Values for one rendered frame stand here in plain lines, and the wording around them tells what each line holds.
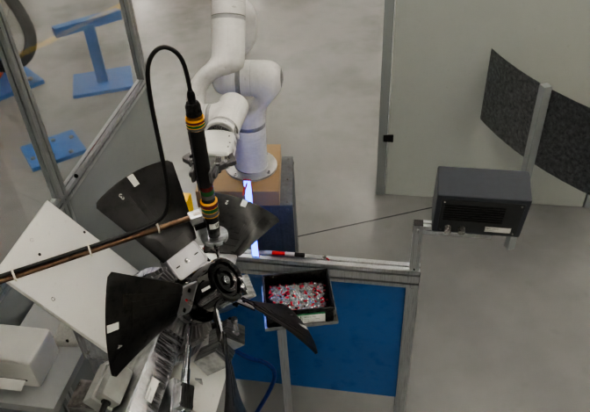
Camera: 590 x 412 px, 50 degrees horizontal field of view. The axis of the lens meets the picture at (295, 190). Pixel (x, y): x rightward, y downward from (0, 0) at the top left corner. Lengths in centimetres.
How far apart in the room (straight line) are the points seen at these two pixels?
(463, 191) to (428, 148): 173
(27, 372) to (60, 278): 37
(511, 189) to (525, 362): 132
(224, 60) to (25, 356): 97
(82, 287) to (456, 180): 106
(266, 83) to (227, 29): 43
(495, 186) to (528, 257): 166
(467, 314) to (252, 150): 145
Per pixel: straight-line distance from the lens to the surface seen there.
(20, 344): 199
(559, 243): 365
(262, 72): 209
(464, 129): 352
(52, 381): 201
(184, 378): 161
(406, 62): 331
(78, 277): 171
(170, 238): 164
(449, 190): 186
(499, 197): 187
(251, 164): 227
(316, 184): 386
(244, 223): 182
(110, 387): 156
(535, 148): 314
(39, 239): 170
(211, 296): 159
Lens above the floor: 238
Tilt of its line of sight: 39 degrees down
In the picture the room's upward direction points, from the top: 3 degrees counter-clockwise
